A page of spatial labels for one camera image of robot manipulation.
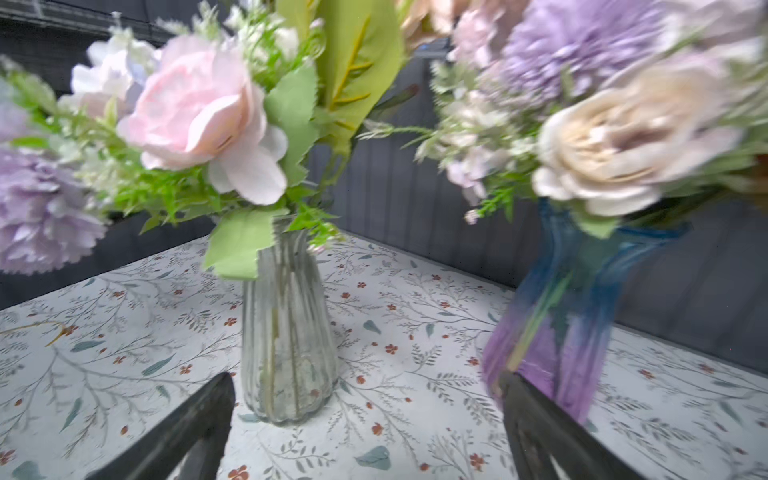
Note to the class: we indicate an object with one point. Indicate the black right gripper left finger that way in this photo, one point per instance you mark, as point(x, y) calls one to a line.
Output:
point(191, 440)

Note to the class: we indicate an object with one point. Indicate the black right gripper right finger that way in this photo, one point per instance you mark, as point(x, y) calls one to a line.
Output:
point(544, 439)

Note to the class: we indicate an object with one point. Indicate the blue purple glass vase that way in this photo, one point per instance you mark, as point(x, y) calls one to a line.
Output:
point(557, 327)

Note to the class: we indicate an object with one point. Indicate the clear ribbed glass vase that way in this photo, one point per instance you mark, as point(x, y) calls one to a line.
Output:
point(289, 365)

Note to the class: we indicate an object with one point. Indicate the pink lilac mixed bouquet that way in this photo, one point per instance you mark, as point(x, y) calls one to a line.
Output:
point(217, 122)

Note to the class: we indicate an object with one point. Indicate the lilac white mixed bouquet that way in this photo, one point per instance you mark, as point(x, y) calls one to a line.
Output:
point(617, 112)

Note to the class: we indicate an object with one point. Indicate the bright blue hydrangea stem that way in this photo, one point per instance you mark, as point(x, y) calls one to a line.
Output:
point(364, 51)

